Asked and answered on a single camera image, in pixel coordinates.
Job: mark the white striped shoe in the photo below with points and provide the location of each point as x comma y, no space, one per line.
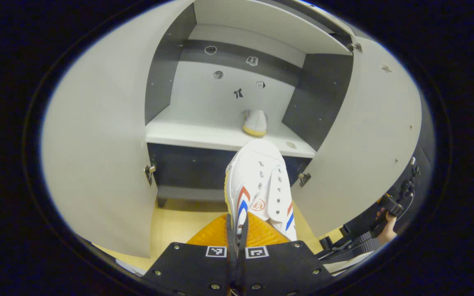
257,172
255,121

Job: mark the grey shoe cabinet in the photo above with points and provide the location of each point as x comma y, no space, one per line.
220,135

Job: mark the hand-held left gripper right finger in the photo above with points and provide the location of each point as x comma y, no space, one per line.
282,271

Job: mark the grey cabinet door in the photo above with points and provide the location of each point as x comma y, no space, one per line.
364,135
105,131

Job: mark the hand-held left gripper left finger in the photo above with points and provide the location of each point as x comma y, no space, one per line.
191,271

